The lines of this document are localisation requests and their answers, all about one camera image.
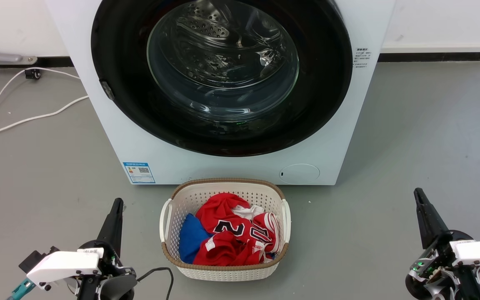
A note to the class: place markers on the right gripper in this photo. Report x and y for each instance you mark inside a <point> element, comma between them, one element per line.
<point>436,266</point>

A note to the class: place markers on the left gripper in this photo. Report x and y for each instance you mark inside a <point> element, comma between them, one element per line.
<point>115,287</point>

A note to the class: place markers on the black round glass washer door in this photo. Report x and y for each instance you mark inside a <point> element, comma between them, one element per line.
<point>119,62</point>

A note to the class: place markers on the white front-load washing machine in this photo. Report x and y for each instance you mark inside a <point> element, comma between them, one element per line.
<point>223,168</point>

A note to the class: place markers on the blue energy label sticker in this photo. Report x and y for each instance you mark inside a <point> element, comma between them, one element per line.
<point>139,173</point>

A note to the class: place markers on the blue garment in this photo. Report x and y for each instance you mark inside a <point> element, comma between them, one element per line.
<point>190,239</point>

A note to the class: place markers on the red basketball jersey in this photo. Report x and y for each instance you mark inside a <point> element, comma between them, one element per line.
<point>219,208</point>

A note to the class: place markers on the white woven laundry basket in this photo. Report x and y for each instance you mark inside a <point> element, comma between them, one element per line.
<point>223,273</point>

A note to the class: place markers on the white garment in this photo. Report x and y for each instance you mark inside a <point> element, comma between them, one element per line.
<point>248,211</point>

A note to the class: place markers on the round white filter cover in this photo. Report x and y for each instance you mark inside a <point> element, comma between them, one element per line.
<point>299,173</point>

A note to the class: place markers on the grey drain pipe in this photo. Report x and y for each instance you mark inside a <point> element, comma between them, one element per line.
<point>2,57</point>

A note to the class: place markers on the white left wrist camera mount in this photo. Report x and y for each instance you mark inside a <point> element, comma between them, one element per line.
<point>63,264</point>

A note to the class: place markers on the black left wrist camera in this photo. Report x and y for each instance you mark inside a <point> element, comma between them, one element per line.
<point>36,258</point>

